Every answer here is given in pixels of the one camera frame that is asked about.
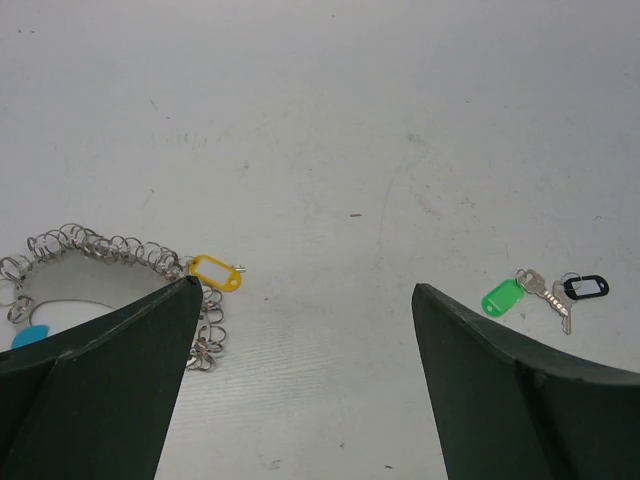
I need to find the silver key on green tag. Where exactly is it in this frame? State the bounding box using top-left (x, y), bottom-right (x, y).
top-left (515, 269), bottom-right (561, 316)

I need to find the silver key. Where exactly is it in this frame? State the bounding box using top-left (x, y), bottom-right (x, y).
top-left (515, 269), bottom-right (561, 316)
top-left (552, 280), bottom-right (574, 335)

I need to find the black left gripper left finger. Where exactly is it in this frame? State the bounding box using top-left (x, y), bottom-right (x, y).
top-left (1, 276), bottom-right (203, 479)

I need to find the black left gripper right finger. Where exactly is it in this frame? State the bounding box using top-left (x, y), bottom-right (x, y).
top-left (412, 284), bottom-right (639, 479)

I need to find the yellow key tag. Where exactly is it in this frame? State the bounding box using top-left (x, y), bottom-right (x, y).
top-left (189, 255), bottom-right (242, 293)

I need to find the metal key organizer blue handle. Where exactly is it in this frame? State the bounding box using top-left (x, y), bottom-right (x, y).
top-left (1, 223), bottom-right (227, 372)

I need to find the green key tag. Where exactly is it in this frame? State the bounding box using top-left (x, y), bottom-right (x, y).
top-left (481, 279), bottom-right (525, 318)

